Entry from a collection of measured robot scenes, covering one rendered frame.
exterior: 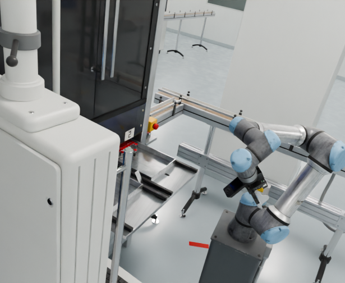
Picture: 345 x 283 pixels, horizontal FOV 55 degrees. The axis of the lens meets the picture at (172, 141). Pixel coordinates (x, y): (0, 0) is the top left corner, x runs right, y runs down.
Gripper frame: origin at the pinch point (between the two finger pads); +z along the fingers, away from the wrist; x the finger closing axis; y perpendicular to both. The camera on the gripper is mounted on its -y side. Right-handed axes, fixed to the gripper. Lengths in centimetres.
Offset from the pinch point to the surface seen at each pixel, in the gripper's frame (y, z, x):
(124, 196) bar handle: -32, -64, -9
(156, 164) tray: -39, 18, 50
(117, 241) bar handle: -43, -52, -14
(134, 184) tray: -49, 1, 35
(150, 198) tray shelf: -44, 2, 24
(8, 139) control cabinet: -42, -95, -1
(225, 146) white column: 4, 149, 119
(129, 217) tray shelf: -53, -10, 14
